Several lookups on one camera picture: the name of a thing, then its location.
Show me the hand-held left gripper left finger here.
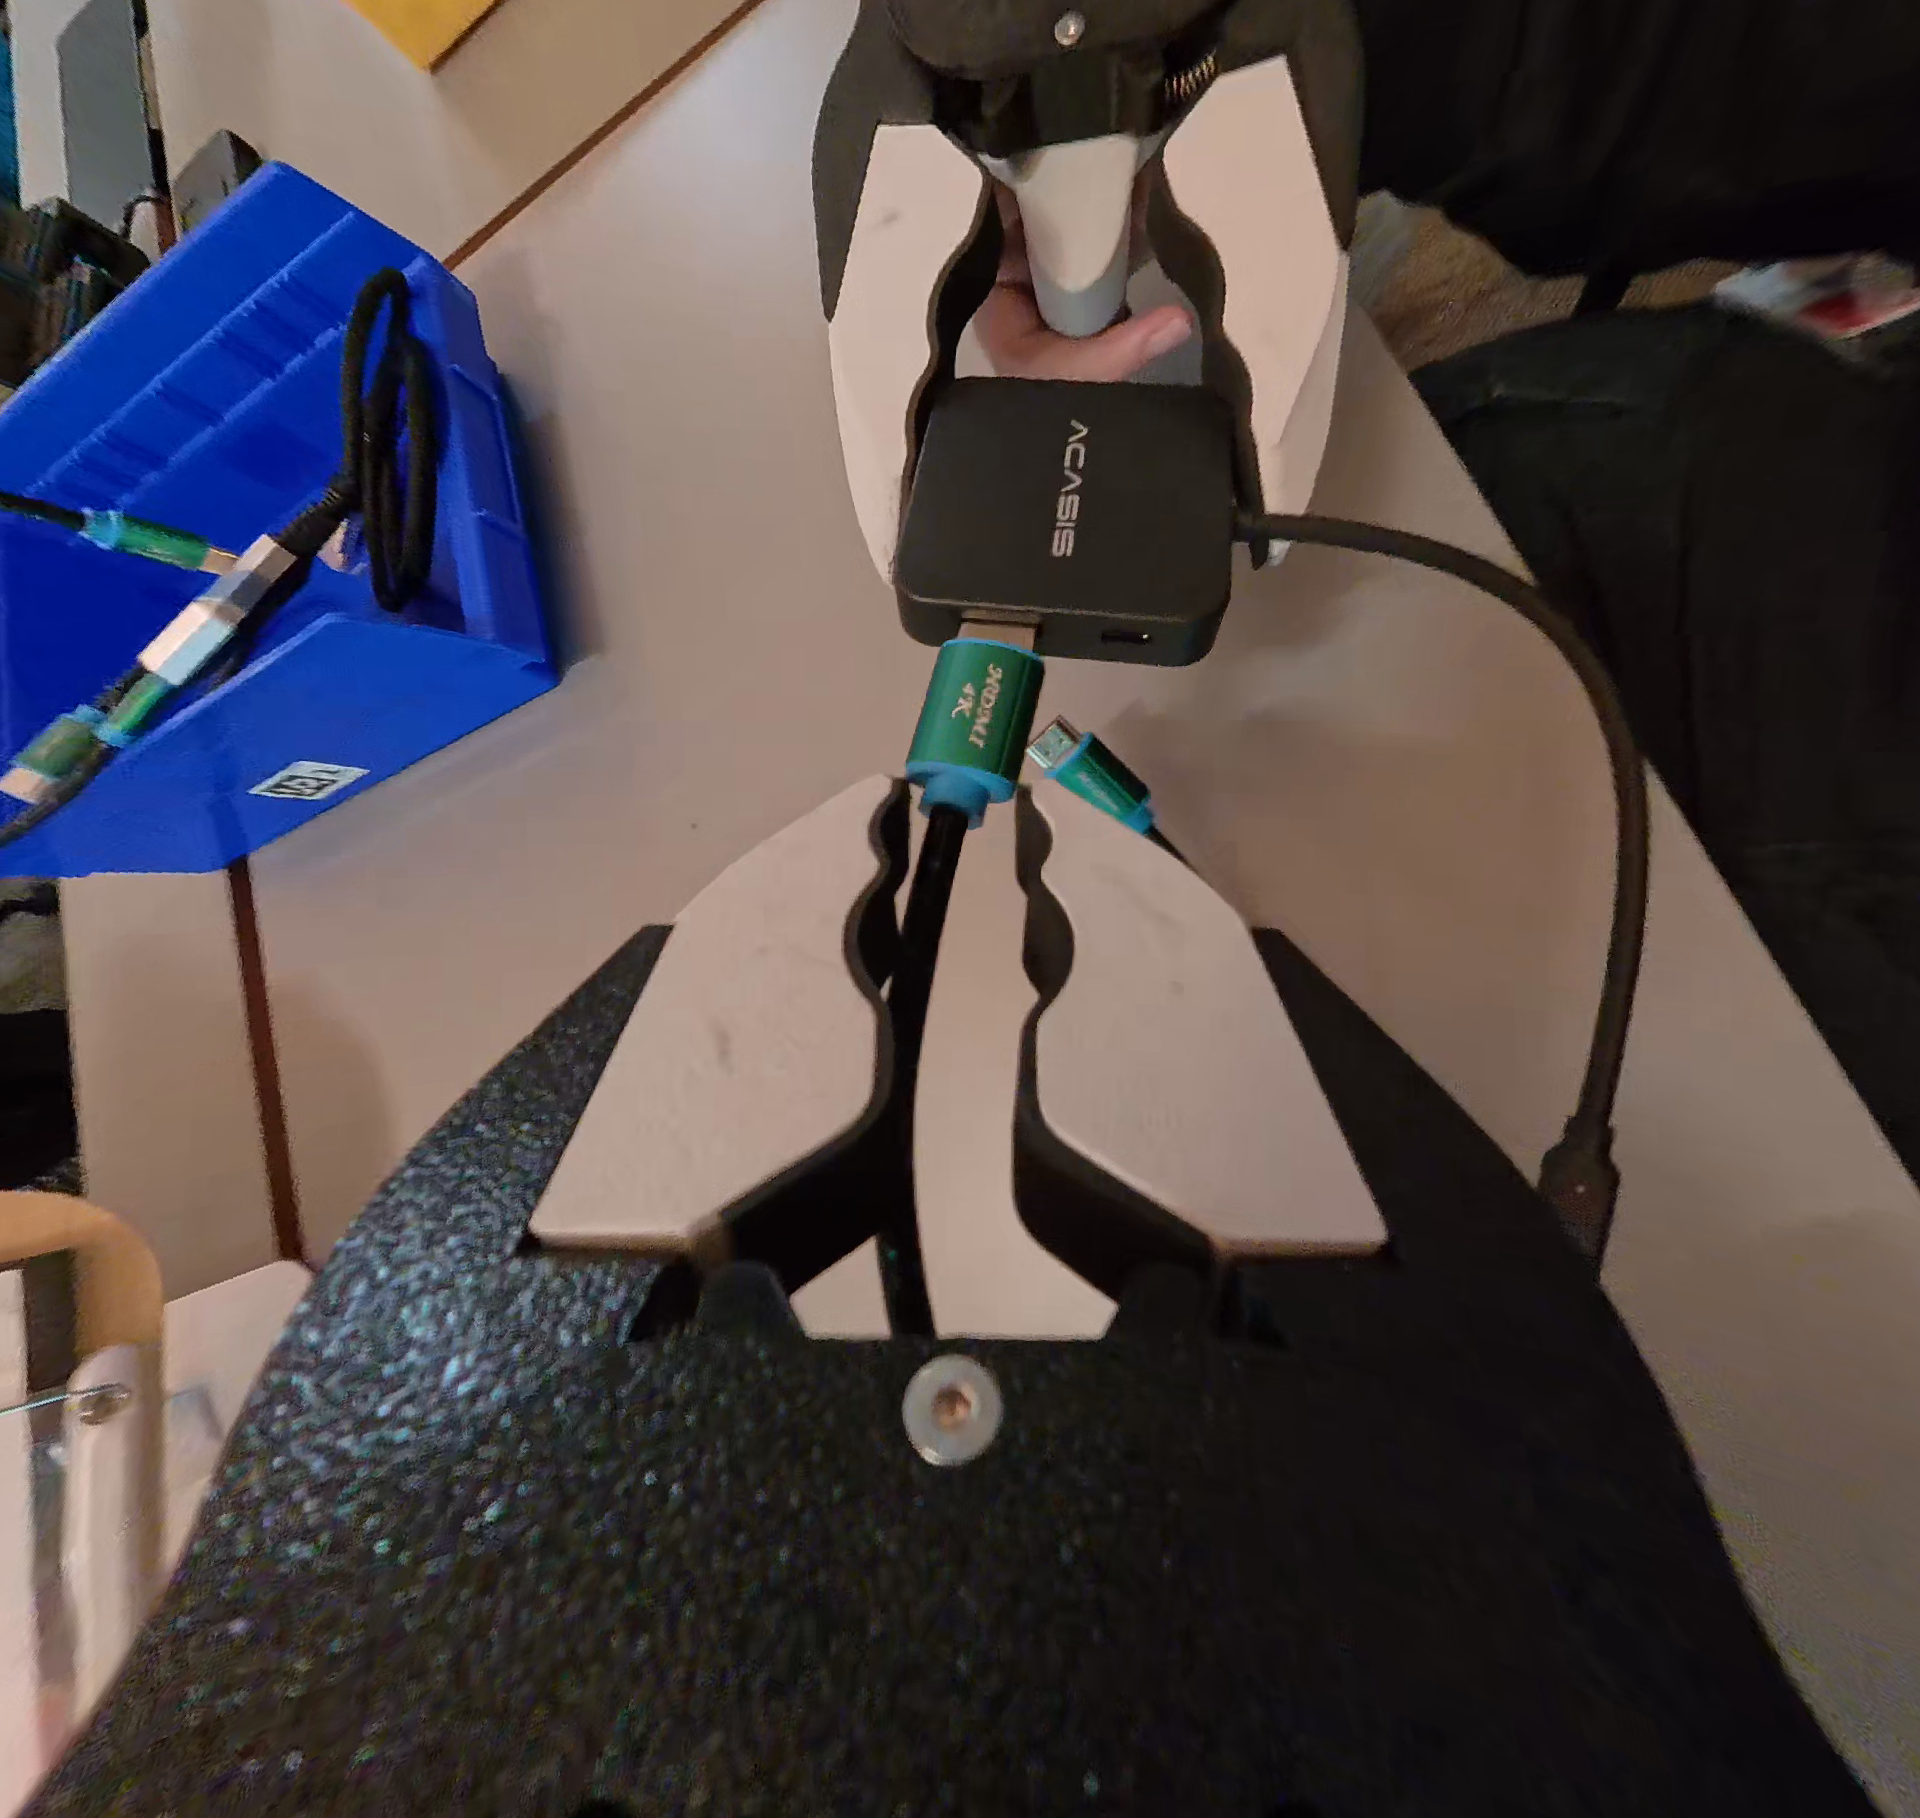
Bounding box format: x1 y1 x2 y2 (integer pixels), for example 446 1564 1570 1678
523 772 913 1310

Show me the red white packet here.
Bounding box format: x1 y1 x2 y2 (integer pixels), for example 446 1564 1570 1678
1710 255 1920 342

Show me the silver-plug braided cable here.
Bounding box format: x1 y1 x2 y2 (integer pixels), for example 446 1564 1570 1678
141 491 361 688

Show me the person's black clothing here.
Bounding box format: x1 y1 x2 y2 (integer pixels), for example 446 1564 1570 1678
1296 0 1920 1100

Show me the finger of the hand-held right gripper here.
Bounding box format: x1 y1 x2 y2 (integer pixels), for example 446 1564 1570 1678
821 120 996 588
1154 52 1352 570

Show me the person's right hand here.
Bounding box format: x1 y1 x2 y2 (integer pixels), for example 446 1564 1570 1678
978 251 1197 389

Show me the blue plastic bin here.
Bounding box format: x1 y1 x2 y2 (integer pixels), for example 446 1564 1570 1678
0 161 563 882

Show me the black hub cable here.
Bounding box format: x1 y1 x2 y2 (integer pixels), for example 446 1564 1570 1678
1236 510 1651 1267

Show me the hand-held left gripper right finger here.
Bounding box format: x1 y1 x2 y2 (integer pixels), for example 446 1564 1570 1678
1012 783 1392 1315

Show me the black braided green-plug cable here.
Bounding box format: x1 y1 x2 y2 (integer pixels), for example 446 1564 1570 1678
876 618 1194 1340
0 678 173 846
336 265 444 618
0 491 241 576

